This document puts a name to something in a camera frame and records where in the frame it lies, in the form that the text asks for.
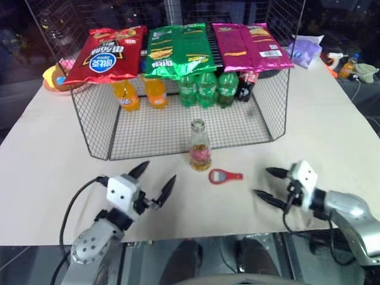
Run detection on black wire mesh rack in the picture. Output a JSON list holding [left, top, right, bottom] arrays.
[[25, 0, 306, 162]]

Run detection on orange soda bottle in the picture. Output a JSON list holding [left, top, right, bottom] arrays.
[[141, 74, 169, 109], [113, 78, 141, 112]]

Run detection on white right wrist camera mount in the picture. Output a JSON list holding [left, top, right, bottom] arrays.
[[289, 160, 319, 213]]

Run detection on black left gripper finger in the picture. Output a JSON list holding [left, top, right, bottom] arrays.
[[129, 161, 151, 181], [152, 174, 178, 210]]

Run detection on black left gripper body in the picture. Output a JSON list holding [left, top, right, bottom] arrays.
[[132, 189, 156, 216]]

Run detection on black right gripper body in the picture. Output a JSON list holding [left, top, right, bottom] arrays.
[[283, 174, 305, 214]]

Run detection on purple tissue pack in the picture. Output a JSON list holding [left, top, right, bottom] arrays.
[[286, 34, 325, 70]]

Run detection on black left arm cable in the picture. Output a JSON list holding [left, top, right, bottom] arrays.
[[49, 175, 110, 285]]

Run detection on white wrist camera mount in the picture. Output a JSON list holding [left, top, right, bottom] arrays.
[[289, 160, 319, 213], [106, 174, 143, 215]]

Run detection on small orange drink bottle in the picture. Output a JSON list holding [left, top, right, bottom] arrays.
[[339, 53, 362, 79]]

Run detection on red chip bag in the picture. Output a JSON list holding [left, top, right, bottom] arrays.
[[62, 24, 148, 87]]

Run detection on magenta chip bag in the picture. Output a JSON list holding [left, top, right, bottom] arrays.
[[211, 21, 295, 74]]

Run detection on clear glass soda bottle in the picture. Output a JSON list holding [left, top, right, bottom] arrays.
[[188, 118, 213, 172]]

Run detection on white glue gun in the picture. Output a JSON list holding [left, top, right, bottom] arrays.
[[325, 51, 349, 71]]

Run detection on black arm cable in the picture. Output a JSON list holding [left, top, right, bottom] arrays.
[[281, 204, 357, 267], [49, 175, 110, 285]]

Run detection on green soda bottle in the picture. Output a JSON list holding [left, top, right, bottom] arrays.
[[178, 75, 200, 108], [196, 72, 219, 109], [217, 71, 240, 109]]

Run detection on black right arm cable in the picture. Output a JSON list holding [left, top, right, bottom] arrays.
[[281, 204, 357, 267]]

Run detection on dark cola bottle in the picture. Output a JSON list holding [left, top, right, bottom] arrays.
[[235, 70, 259, 103]]

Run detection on red bottle opener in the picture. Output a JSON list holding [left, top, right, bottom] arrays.
[[208, 168, 245, 185]]

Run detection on green chip bag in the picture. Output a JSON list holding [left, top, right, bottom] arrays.
[[142, 23, 219, 81]]

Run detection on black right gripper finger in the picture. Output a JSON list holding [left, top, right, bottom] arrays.
[[252, 189, 289, 211], [265, 167, 290, 179]]

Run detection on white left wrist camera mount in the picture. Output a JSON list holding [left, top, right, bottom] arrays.
[[106, 174, 143, 215]]

